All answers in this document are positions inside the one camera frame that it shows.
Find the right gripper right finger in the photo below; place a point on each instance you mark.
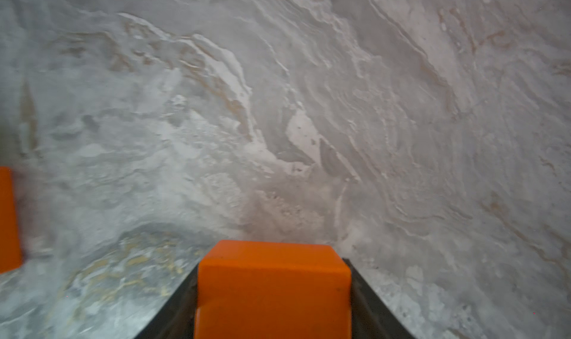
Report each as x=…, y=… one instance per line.
x=371, y=318

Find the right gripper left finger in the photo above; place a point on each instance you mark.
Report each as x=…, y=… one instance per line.
x=176, y=319

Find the orange block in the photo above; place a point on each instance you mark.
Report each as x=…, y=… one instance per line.
x=11, y=252
x=273, y=290

